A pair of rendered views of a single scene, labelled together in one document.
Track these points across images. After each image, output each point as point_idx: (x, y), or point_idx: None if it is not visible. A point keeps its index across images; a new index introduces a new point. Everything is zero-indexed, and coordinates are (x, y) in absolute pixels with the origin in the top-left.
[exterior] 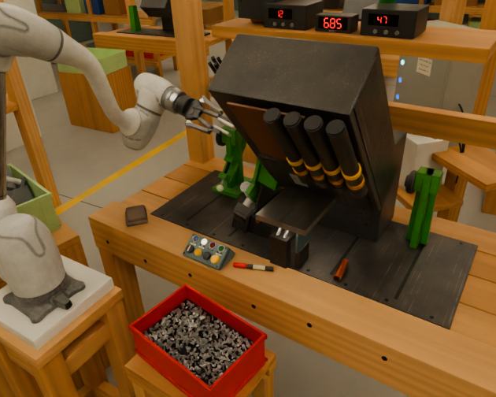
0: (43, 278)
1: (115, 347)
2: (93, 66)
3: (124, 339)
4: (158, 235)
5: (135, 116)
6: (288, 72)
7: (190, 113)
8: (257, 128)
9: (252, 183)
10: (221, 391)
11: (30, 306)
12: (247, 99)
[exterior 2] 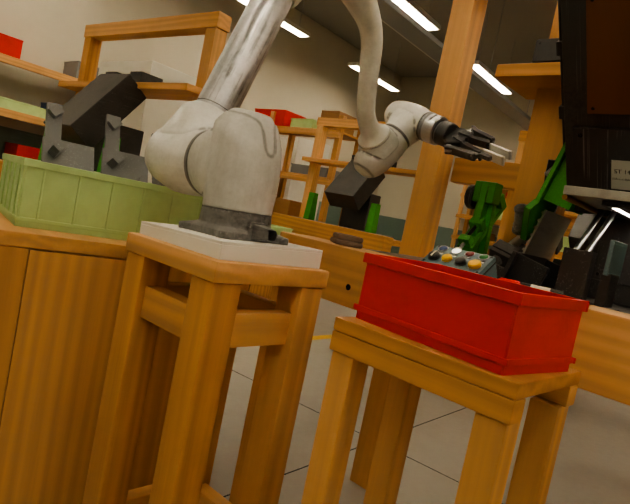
0: (258, 187)
1: (284, 363)
2: (378, 32)
3: (298, 360)
4: (379, 254)
5: (384, 128)
6: None
7: (452, 138)
8: (611, 39)
9: (535, 199)
10: (525, 326)
11: (221, 222)
12: None
